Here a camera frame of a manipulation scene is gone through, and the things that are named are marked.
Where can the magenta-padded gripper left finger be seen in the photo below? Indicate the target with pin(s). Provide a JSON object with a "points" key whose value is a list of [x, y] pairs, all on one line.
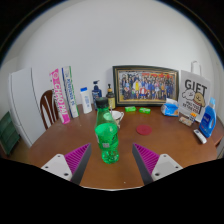
{"points": [[76, 158]]}

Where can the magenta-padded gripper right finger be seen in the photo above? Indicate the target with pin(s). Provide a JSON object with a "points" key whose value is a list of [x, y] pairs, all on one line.
{"points": [[147, 158]]}

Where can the green plastic drink bottle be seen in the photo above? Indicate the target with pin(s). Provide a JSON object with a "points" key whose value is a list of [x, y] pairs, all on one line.
{"points": [[107, 136]]}

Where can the flat round red coaster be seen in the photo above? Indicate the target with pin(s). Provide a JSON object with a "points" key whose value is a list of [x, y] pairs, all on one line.
{"points": [[144, 130]]}

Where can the small green pack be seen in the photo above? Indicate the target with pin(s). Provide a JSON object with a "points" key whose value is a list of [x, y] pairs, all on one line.
{"points": [[130, 109], [144, 110]]}

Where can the white mug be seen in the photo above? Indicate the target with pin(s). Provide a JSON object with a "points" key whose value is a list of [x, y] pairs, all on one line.
{"points": [[117, 117]]}

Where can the small snack packet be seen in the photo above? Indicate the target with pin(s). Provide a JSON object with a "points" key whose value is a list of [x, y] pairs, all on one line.
{"points": [[185, 121]]}

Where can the blue tissue pack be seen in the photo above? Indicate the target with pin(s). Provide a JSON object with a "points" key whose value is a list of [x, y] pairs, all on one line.
{"points": [[170, 109]]}

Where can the wooden chair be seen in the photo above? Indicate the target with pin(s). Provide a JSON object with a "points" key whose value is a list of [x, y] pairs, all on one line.
{"points": [[48, 110]]}

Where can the small white remote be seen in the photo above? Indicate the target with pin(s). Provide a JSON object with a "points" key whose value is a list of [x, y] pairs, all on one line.
{"points": [[200, 136]]}

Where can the white bottle with blue cap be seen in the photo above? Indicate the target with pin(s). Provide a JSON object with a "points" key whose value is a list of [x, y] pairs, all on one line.
{"points": [[86, 101]]}

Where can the long pink box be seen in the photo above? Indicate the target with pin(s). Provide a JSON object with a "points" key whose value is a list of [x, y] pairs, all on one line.
{"points": [[60, 98]]}

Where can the small orange-topped item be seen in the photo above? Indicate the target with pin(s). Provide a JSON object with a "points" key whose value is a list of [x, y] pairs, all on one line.
{"points": [[193, 116]]}

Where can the long green and white box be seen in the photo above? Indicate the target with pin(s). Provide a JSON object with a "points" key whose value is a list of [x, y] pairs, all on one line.
{"points": [[71, 93]]}

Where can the dark blue pump bottle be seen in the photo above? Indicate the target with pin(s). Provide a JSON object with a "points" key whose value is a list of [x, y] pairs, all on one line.
{"points": [[96, 93]]}

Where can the brown pump bottle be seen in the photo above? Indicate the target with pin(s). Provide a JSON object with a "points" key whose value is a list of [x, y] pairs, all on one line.
{"points": [[110, 98]]}

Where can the blue detergent bottle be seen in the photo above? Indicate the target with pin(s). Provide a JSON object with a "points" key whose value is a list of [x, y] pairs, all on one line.
{"points": [[208, 121]]}

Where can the framed group picture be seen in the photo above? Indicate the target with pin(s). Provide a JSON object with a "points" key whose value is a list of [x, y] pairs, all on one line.
{"points": [[145, 85]]}

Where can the dark green crate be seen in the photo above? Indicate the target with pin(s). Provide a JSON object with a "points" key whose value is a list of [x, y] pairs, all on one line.
{"points": [[8, 133]]}

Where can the white cabinet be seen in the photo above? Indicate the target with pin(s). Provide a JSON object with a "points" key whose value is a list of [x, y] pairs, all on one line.
{"points": [[25, 106]]}

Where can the white paper gift bag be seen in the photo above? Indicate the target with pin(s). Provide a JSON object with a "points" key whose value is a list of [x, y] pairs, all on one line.
{"points": [[195, 91]]}

